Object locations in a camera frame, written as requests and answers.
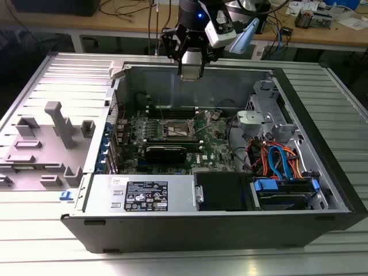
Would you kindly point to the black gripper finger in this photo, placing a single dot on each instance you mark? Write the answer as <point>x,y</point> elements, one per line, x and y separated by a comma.
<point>171,40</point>
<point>210,53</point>

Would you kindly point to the RAM slot with white clips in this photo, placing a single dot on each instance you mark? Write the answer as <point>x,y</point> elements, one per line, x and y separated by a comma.
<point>172,111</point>

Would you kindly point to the CPU socket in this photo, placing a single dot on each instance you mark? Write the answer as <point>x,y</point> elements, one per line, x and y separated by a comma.
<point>178,128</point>

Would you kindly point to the black computer tower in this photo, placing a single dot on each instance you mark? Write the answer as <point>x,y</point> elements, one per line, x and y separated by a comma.
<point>265,23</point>

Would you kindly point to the silver disk bay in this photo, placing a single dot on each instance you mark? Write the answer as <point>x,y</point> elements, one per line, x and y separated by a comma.
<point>264,89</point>

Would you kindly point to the small black box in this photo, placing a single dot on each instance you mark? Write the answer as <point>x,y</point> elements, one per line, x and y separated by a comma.
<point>287,31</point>

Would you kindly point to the green motherboard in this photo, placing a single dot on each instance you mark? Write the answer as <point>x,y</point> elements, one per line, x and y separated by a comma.
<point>212,138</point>

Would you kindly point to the copper heatsink cooler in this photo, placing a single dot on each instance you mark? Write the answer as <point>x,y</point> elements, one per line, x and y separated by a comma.
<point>304,18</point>

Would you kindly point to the wooden desk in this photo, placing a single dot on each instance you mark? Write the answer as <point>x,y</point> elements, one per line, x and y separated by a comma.
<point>316,37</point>

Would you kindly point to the blue card retention clip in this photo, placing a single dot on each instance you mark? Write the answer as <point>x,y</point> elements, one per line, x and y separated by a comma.
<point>100,168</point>
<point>102,157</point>
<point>107,128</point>
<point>105,143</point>

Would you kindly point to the black graphics card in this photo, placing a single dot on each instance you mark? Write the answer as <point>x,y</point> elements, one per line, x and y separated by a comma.
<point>165,155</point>

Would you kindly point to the grey electronics box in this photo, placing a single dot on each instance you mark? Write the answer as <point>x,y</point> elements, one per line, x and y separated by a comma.
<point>322,20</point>

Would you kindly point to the black monitor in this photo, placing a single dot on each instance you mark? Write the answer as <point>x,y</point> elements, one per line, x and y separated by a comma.
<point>57,7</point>

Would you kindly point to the white papers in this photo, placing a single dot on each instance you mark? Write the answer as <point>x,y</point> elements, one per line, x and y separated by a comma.
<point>353,23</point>

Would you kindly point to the hard disk in blue carrier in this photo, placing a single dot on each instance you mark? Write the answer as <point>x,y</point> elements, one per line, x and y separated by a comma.
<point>276,198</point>

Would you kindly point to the silver power supply unit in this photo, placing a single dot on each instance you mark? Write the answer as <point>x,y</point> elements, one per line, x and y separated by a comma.
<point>100,195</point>

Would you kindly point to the grey parts rack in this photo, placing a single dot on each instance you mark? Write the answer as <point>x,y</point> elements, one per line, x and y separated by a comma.
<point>43,161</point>

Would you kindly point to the black open PC case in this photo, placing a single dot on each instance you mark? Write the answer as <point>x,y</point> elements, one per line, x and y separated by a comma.
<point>201,230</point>

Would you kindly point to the blue plastic clip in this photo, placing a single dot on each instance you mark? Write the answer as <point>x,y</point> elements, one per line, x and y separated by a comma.
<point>65,196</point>

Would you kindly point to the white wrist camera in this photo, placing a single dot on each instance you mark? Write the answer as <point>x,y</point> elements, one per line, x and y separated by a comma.
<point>220,36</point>

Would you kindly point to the silver bracket with round hole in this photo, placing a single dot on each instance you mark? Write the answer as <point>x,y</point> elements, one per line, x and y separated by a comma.
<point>253,118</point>

